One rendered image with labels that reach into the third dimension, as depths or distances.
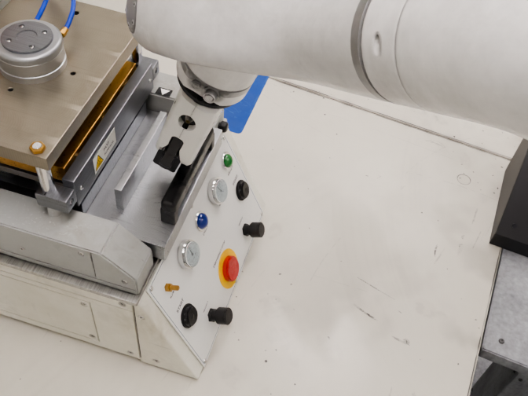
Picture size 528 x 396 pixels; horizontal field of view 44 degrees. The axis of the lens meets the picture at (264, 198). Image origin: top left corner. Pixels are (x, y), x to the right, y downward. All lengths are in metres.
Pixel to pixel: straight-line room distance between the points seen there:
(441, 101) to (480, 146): 0.96
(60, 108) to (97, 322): 0.30
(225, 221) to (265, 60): 0.51
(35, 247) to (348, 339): 0.48
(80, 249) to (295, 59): 0.39
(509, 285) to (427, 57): 0.81
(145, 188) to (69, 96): 0.16
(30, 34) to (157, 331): 0.40
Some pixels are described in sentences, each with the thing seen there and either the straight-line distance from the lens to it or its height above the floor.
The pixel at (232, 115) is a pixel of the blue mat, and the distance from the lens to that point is 1.28.
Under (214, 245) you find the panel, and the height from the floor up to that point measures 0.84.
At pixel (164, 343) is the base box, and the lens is 0.89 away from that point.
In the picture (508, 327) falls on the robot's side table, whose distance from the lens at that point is 1.11.
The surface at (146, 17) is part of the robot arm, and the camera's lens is 0.58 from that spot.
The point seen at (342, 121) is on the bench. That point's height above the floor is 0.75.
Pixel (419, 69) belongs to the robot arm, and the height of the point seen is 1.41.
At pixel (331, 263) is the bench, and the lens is 1.08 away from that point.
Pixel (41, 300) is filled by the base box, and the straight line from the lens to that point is 0.93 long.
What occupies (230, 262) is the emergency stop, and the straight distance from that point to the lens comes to 0.99.
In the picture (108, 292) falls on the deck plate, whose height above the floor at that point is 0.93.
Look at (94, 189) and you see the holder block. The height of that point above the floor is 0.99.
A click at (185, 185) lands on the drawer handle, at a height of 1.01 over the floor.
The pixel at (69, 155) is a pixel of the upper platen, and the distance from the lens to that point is 0.79.
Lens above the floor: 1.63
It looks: 51 degrees down
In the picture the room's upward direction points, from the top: 7 degrees clockwise
